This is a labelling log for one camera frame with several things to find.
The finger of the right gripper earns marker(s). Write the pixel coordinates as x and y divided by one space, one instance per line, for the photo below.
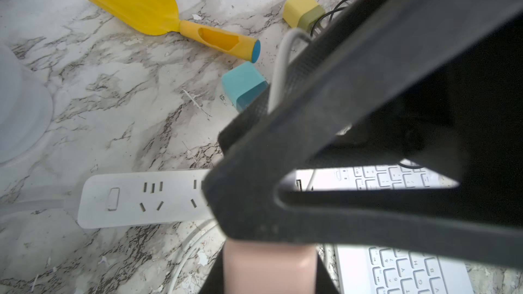
437 82

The white cable pink charger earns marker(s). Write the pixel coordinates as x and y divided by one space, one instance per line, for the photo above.
277 86

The white power strip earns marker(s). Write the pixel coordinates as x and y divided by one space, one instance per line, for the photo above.
143 198

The teal USB charger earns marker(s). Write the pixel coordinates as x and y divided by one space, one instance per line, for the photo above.
243 85

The yellow USB charger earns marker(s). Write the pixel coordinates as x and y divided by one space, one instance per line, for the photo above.
302 14

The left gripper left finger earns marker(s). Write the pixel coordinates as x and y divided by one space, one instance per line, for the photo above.
214 283

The white keyboard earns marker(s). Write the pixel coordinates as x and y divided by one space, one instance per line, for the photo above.
371 178
377 269

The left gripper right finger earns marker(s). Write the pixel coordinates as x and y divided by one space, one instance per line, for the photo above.
324 283

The pink USB charger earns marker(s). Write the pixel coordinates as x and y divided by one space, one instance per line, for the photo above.
256 267

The potted plant white pot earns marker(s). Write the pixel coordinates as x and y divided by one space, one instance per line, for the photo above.
26 107

